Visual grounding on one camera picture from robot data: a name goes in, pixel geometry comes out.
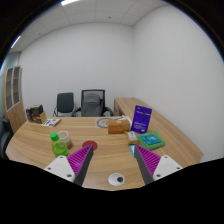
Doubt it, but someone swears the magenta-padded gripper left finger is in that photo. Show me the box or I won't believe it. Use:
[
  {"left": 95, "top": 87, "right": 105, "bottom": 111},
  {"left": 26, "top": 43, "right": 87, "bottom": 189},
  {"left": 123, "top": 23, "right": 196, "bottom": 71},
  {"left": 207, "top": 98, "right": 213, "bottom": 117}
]
[{"left": 43, "top": 144, "right": 95, "bottom": 187}]

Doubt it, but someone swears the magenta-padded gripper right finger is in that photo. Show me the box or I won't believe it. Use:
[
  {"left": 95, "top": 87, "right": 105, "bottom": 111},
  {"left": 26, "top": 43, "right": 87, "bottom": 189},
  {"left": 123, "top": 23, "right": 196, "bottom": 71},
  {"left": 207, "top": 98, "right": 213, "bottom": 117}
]
[{"left": 133, "top": 144, "right": 184, "bottom": 186}]

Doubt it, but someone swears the green drink bottle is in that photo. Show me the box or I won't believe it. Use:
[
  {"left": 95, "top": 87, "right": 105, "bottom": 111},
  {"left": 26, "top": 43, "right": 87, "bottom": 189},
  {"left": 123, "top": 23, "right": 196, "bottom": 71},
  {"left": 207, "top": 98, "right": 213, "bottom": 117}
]
[{"left": 49, "top": 132, "right": 70, "bottom": 158}]

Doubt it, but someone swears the small blue box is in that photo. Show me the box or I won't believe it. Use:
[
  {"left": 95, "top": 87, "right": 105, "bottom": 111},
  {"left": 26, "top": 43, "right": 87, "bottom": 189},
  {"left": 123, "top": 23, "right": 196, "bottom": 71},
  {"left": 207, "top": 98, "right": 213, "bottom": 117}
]
[{"left": 129, "top": 144, "right": 138, "bottom": 158}]

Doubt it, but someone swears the green flat box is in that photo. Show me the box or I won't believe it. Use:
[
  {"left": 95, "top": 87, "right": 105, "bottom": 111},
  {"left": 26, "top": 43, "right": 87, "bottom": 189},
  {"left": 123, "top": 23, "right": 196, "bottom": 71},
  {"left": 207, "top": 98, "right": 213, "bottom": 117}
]
[{"left": 137, "top": 131, "right": 166, "bottom": 151}]

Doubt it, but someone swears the white and brown cup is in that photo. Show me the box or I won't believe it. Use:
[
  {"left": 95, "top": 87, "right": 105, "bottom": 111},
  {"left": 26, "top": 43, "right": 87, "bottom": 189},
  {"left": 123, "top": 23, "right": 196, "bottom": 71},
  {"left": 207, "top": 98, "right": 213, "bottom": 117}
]
[{"left": 57, "top": 130, "right": 74, "bottom": 150}]

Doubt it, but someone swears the small yellow box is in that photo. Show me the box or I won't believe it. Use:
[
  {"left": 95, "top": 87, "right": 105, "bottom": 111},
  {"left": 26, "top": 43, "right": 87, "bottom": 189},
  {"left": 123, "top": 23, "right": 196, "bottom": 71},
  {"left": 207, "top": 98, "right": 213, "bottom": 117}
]
[{"left": 126, "top": 130, "right": 140, "bottom": 146}]

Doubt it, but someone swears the purple upright package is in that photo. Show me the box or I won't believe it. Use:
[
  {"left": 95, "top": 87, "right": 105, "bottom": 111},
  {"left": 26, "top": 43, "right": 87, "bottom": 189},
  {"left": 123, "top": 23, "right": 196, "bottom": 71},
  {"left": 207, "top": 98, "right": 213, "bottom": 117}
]
[{"left": 130, "top": 105, "right": 153, "bottom": 135}]

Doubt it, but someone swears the brown cardboard box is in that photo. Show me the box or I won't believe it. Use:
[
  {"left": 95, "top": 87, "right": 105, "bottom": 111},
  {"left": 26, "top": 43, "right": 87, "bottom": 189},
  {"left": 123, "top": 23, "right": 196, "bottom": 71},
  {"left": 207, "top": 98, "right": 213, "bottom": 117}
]
[{"left": 107, "top": 119, "right": 131, "bottom": 135}]

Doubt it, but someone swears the green and white leaflet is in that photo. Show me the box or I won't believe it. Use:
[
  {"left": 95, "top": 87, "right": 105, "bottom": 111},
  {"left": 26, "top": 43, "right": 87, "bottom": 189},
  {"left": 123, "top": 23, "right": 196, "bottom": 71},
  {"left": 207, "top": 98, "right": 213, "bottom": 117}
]
[{"left": 41, "top": 118, "right": 62, "bottom": 128}]

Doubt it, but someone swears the white paper sheet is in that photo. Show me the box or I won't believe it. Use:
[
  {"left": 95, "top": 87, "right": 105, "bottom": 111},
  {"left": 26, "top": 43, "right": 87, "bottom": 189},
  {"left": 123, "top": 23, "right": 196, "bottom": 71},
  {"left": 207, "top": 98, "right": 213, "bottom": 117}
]
[{"left": 114, "top": 114, "right": 133, "bottom": 123}]

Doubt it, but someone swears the small wooden box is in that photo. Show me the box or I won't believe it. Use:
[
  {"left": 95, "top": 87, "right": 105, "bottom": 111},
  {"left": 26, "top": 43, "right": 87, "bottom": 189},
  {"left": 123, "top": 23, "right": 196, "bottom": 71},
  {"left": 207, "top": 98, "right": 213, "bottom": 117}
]
[{"left": 39, "top": 111, "right": 48, "bottom": 125}]

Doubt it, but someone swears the black office chair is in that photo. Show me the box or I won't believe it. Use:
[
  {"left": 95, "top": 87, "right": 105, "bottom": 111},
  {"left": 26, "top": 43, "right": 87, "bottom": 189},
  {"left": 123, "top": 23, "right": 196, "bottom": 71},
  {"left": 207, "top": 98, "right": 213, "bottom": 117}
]
[{"left": 53, "top": 92, "right": 76, "bottom": 118}]

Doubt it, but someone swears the grey mesh office chair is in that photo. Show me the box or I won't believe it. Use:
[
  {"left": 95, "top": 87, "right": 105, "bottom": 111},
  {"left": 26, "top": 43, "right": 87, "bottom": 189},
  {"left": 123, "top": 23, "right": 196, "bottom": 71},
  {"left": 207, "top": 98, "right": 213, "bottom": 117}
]
[{"left": 71, "top": 88, "right": 114, "bottom": 118}]

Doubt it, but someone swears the wooden side desk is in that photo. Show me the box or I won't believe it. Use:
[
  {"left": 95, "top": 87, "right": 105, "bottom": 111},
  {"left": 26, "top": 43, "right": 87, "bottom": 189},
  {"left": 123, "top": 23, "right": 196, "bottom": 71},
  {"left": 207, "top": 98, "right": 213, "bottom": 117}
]
[{"left": 113, "top": 97, "right": 205, "bottom": 166}]

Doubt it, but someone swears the dark sofa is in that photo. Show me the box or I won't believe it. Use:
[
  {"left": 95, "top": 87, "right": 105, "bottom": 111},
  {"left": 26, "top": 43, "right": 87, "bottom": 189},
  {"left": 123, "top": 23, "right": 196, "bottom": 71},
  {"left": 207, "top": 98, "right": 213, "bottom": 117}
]
[{"left": 0, "top": 116, "right": 14, "bottom": 159}]

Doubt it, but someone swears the wooden shelf unit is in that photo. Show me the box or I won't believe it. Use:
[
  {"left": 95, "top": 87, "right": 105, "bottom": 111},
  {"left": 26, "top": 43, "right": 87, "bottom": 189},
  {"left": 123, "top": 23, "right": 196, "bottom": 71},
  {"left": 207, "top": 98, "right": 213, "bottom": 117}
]
[{"left": 2, "top": 65, "right": 28, "bottom": 134}]

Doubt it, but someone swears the white round cable grommet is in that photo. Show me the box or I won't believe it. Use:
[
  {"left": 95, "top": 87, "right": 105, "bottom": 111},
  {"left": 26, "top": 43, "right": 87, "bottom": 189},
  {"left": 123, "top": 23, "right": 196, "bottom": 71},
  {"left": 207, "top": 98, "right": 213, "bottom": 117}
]
[{"left": 108, "top": 172, "right": 126, "bottom": 187}]

